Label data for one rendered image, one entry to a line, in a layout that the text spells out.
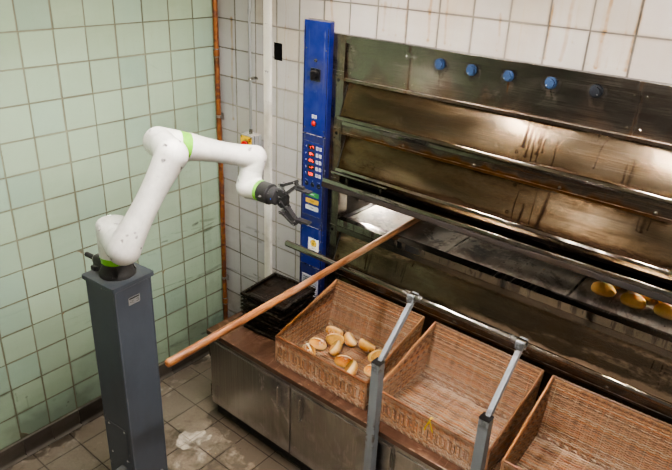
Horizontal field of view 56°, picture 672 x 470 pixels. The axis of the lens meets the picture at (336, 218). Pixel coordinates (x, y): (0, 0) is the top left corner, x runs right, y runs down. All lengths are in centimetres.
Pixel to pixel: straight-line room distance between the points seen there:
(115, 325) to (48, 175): 84
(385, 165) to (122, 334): 138
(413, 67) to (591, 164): 86
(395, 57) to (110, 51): 135
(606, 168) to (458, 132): 62
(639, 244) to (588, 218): 20
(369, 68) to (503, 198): 85
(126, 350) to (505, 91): 188
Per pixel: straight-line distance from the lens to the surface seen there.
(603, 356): 281
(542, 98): 257
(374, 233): 313
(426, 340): 306
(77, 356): 368
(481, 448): 250
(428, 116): 281
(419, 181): 288
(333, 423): 305
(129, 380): 293
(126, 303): 273
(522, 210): 268
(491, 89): 265
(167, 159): 240
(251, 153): 272
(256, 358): 323
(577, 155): 255
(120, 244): 248
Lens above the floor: 250
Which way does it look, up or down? 24 degrees down
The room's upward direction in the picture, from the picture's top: 3 degrees clockwise
